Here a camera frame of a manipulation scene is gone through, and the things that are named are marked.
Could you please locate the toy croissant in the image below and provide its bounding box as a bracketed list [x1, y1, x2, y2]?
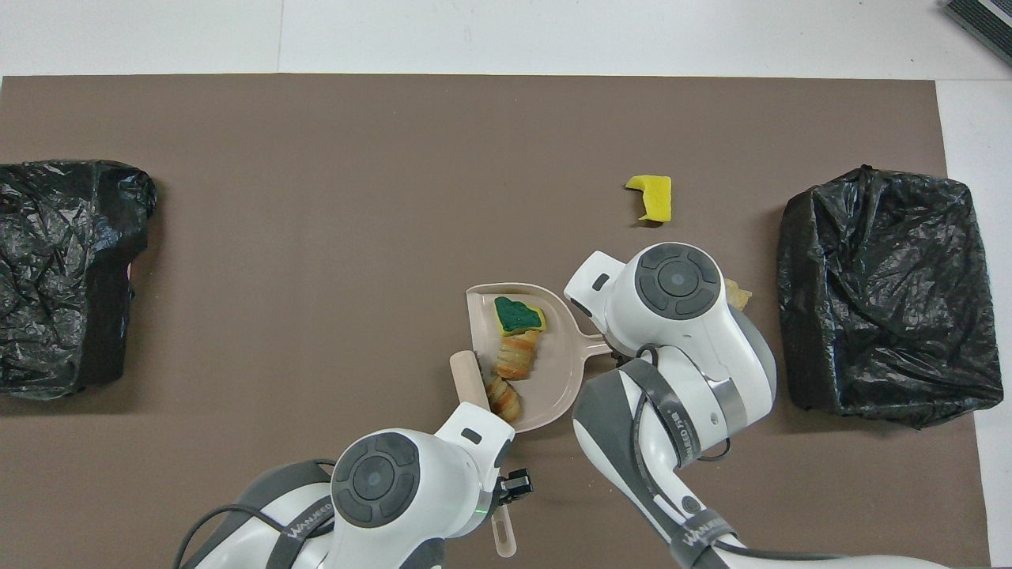
[484, 375, 523, 421]
[494, 330, 542, 381]

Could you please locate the beige plastic dustpan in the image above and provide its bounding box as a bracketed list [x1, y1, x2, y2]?
[465, 282, 614, 434]

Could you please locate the yellow notched sponge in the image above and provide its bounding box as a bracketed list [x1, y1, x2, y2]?
[625, 175, 673, 223]

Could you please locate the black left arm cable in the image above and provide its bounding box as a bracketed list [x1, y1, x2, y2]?
[174, 458, 341, 569]

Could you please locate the dark device corner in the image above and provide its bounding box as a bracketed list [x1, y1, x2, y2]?
[943, 0, 1012, 68]

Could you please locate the green yellow scouring sponge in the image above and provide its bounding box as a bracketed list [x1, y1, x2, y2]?
[494, 296, 547, 335]

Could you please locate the beige hand brush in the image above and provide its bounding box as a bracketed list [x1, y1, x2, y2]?
[449, 352, 519, 559]

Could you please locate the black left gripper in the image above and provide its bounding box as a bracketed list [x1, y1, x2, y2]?
[500, 468, 534, 503]

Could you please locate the black trash bag bin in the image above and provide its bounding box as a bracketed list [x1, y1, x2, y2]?
[0, 160, 158, 400]
[776, 164, 1005, 430]

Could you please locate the brown table mat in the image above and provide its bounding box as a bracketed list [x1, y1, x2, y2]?
[0, 74, 991, 569]

